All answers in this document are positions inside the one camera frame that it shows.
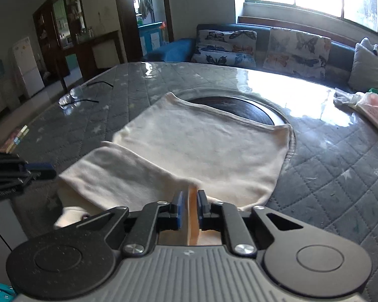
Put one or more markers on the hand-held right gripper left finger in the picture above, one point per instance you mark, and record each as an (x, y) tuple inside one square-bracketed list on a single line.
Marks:
[(177, 210)]

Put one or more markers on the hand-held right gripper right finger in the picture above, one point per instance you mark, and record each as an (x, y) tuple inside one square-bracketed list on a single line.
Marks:
[(203, 207)]

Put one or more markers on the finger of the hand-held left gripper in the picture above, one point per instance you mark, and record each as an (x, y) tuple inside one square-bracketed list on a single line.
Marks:
[(45, 174), (39, 166)]

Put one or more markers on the cream cloth garment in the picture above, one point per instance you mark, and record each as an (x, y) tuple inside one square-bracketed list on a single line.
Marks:
[(192, 151)]

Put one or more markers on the small boxes on floor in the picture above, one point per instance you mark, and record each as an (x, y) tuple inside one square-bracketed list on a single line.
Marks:
[(18, 137)]

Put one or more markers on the eyeglasses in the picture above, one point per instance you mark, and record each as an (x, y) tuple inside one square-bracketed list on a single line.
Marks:
[(74, 93)]

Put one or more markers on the white refrigerator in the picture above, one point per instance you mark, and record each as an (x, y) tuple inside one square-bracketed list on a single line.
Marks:
[(26, 66)]

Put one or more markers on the dark wooden cabinet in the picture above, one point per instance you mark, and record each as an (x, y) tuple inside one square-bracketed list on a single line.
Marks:
[(78, 56)]

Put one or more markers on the butterfly print cushion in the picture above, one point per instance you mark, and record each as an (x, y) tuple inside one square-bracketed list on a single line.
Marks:
[(223, 48), (296, 53)]

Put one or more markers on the blue cabinet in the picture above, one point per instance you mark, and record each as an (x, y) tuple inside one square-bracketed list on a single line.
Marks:
[(150, 36)]

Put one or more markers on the white plastic bag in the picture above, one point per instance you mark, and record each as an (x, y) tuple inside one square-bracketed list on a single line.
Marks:
[(345, 99)]

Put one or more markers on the dark blue sofa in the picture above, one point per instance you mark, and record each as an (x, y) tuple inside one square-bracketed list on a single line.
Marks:
[(263, 39)]

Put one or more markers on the grey pillow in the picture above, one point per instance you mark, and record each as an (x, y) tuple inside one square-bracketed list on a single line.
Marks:
[(367, 69)]

